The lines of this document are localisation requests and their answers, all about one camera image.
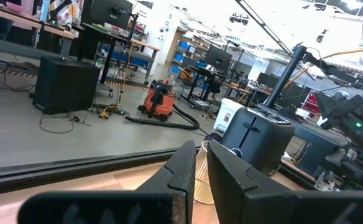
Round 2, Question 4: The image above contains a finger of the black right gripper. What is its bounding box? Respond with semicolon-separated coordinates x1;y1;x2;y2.
315;92;335;119
320;94;363;131

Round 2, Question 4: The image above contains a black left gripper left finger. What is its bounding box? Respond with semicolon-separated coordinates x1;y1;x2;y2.
17;139;198;224

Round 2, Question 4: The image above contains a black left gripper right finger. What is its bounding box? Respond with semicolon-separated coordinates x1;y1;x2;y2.
206;140;363;224

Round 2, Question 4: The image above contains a clear ribbed glass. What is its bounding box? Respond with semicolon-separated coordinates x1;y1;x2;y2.
193;140;216;205

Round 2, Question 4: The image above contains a black toaster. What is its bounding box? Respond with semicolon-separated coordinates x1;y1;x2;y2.
219;106;296;177

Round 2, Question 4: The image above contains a white bin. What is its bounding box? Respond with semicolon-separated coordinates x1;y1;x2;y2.
213;97;245;133

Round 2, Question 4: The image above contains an orange shop vacuum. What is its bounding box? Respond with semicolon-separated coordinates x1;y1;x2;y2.
137;78;177;123

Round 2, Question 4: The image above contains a computer monitor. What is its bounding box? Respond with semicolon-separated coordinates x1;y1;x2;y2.
203;44;234;73

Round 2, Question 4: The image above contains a black cart with blue bins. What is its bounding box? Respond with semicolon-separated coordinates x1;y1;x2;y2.
77;22;161;87

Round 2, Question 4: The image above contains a large black case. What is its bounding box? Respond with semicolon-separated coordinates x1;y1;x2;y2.
32;55;102;116

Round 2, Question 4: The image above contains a large black monitor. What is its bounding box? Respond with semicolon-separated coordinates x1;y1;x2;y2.
89;0;134;31

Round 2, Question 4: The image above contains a wooden top workbench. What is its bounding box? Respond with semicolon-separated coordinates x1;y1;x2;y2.
0;4;77;57

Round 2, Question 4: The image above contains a black vacuum hose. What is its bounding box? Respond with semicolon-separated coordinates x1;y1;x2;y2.
124;103;201;131

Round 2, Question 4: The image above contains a black table edge rail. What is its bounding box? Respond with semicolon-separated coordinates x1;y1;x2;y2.
0;145;201;198

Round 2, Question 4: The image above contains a power strip with cables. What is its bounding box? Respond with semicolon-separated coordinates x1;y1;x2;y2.
98;105;127;120

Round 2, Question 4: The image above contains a thin black floor cable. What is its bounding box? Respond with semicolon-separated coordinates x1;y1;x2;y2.
39;111;75;135

